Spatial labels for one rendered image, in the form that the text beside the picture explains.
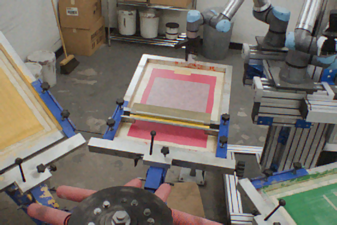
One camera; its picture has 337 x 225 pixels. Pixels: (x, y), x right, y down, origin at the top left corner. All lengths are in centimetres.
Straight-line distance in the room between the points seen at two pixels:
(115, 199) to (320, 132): 166
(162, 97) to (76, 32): 312
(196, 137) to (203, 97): 32
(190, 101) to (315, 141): 93
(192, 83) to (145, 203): 118
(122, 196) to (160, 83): 114
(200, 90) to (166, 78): 23
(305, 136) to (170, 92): 96
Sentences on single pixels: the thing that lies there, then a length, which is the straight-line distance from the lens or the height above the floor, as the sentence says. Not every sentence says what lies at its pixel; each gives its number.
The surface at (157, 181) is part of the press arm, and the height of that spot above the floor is 105.
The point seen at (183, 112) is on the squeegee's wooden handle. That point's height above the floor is 114.
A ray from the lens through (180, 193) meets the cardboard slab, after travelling 288.
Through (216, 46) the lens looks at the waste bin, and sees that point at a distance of 498.
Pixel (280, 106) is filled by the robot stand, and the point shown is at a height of 110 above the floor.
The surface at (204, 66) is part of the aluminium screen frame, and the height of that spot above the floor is 115.
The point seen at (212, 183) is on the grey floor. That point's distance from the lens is 302.
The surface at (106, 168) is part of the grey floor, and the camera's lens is 311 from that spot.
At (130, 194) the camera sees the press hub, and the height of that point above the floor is 131.
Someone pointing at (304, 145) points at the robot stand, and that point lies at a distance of 250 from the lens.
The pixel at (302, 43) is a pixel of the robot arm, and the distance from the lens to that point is 162.
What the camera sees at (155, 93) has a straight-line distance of 204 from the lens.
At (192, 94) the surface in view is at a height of 108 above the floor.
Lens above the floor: 212
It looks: 34 degrees down
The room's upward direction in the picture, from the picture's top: 4 degrees clockwise
